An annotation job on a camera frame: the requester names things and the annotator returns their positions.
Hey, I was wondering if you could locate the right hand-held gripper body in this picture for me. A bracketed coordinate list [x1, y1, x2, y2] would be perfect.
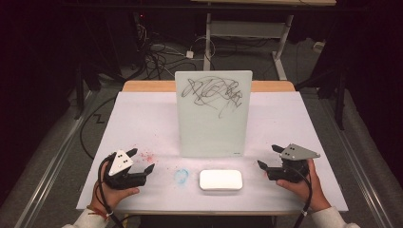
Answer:
[265, 142, 321, 184]

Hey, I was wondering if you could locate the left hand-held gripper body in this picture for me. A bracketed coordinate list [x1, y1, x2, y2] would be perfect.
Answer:
[104, 149, 148, 190]

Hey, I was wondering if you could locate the white whiteboard eraser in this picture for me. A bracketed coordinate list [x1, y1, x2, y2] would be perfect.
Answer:
[199, 169, 244, 192]

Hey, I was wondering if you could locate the white whiteboard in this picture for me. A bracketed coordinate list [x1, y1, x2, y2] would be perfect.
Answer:
[174, 69, 254, 159]

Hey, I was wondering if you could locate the person's left hand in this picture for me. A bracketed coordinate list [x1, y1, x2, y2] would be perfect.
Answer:
[91, 180, 141, 213]

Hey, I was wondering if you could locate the person's right hand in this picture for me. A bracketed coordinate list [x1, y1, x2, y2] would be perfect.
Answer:
[276, 158, 333, 213]

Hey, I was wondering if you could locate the white table sheet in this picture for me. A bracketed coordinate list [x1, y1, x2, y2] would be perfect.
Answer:
[76, 90, 349, 213]

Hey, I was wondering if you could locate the wooden table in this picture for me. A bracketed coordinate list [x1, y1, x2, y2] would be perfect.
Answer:
[122, 80, 297, 93]

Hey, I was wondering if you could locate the black stand leg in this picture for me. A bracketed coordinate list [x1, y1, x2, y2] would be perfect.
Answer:
[335, 71, 347, 131]
[73, 63, 86, 121]

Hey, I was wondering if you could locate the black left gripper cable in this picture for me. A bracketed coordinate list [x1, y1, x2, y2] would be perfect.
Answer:
[97, 151, 125, 228]

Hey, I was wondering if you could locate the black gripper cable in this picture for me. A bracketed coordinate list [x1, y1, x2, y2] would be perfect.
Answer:
[97, 151, 125, 228]
[283, 164, 314, 228]

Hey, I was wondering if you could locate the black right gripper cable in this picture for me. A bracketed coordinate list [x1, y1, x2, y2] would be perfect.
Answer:
[283, 164, 314, 228]

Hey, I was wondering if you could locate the red string bracelet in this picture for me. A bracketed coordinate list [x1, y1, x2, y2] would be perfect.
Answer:
[86, 204, 111, 221]

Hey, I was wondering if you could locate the black floor cable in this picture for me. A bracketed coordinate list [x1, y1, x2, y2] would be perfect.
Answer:
[79, 95, 119, 161]

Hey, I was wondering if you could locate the metal floor rail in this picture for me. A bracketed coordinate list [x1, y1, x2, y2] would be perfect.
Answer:
[13, 90, 100, 228]
[317, 91, 397, 228]

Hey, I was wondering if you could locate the tangle of floor cables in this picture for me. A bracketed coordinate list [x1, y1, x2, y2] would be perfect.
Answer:
[132, 22, 217, 81]

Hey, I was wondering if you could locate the white metal desk frame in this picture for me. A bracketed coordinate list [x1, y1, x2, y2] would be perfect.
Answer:
[202, 11, 295, 82]

